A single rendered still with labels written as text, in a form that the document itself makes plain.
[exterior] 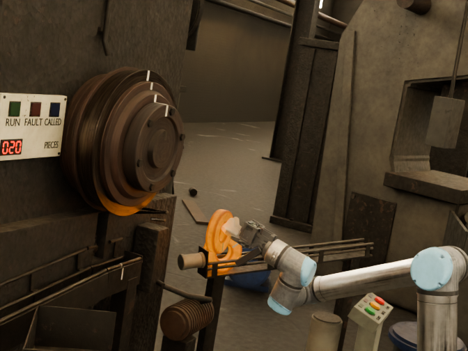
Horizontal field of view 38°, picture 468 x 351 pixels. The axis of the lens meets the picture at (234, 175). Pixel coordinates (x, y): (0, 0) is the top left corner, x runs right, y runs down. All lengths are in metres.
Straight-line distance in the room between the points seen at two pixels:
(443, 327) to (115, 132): 1.09
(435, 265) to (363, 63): 2.88
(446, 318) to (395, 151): 2.68
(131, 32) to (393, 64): 2.60
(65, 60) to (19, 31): 0.21
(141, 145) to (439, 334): 1.01
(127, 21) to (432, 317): 1.32
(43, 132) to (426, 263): 1.15
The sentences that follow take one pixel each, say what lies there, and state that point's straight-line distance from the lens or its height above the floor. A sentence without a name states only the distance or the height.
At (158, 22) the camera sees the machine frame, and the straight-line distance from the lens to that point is 2.44.
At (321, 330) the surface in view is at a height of 0.48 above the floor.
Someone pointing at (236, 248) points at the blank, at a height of 0.73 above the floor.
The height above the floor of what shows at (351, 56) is 1.59.
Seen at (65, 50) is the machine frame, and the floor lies 1.37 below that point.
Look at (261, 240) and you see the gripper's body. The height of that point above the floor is 0.83.
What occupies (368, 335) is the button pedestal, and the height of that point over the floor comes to 0.50.
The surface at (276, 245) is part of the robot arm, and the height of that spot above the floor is 0.84.
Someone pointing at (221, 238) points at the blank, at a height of 0.80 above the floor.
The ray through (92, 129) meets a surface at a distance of 1.98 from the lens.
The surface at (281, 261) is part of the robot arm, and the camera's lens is 2.27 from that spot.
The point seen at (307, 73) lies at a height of 1.44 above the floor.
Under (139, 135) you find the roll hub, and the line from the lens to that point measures 2.00.
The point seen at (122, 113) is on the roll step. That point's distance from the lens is 2.02.
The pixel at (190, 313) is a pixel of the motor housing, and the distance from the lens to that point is 2.46.
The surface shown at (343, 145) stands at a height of 0.98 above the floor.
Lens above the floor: 1.41
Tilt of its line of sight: 9 degrees down
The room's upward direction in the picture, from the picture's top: 9 degrees clockwise
